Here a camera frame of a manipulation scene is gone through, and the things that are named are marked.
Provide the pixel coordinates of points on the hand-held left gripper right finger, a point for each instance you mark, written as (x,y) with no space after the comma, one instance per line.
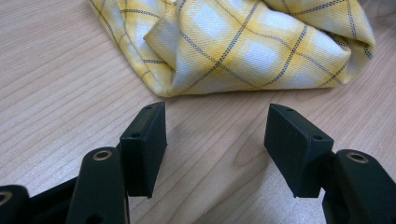
(295,152)

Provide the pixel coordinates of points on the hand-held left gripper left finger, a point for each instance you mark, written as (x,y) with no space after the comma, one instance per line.
(146,149)

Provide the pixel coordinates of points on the yellow plaid shirt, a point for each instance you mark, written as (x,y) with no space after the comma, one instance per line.
(236,46)

